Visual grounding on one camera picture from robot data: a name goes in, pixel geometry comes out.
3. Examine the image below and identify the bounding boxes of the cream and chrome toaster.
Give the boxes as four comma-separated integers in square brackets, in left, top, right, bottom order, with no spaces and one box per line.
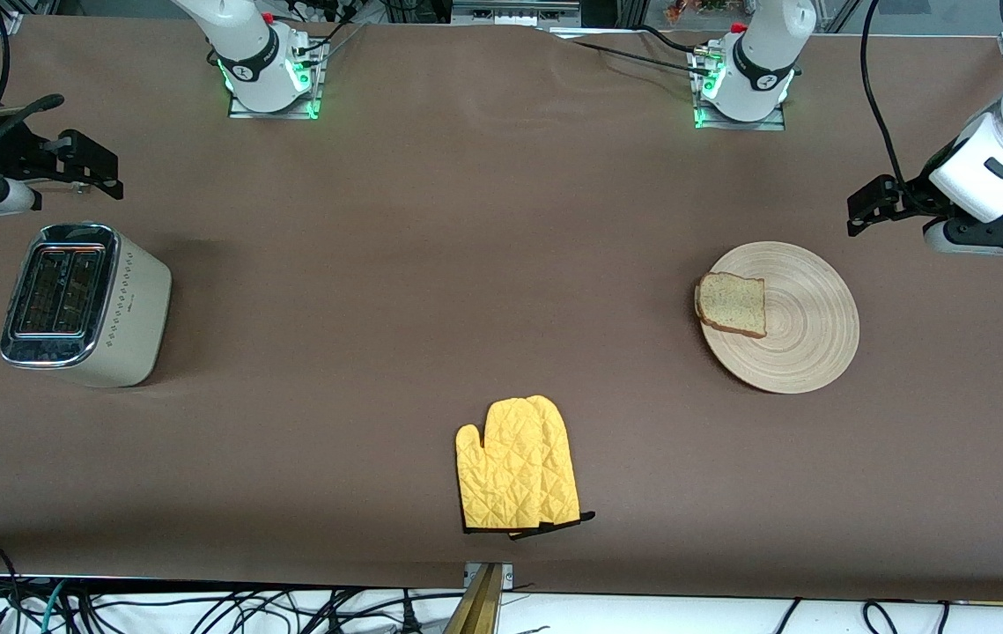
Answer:
[0,222,173,389]

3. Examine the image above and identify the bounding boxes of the long black table cable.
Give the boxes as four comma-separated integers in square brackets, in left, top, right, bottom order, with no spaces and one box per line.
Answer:
[570,39,715,77]

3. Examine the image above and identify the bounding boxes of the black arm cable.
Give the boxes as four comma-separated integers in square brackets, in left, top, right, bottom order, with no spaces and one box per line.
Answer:
[0,92,67,186]
[859,0,911,193]

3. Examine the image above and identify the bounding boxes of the round wooden plate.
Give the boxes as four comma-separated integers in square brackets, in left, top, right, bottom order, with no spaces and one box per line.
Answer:
[700,241,860,394]

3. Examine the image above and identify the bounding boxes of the slice of brown bread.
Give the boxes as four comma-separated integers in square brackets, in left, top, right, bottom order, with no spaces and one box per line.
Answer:
[695,271,768,340]

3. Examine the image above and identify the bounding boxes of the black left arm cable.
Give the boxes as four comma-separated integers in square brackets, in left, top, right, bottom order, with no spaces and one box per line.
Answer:
[859,0,911,193]

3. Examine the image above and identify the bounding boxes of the short black table cable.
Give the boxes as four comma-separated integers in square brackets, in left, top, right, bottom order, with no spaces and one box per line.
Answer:
[638,24,706,55]

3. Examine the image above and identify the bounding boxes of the yellow quilted oven mitt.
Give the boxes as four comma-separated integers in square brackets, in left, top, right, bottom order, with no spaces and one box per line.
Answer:
[455,398,548,534]
[508,395,597,540]

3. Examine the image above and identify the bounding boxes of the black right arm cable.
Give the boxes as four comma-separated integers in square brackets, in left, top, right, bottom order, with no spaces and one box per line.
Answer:
[0,92,67,186]

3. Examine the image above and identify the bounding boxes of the golden metal bar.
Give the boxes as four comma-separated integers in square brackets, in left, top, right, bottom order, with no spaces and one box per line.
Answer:
[443,564,504,634]

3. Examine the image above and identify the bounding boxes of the teal floor cable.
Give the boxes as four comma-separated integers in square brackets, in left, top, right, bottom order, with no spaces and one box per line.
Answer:
[21,579,69,634]

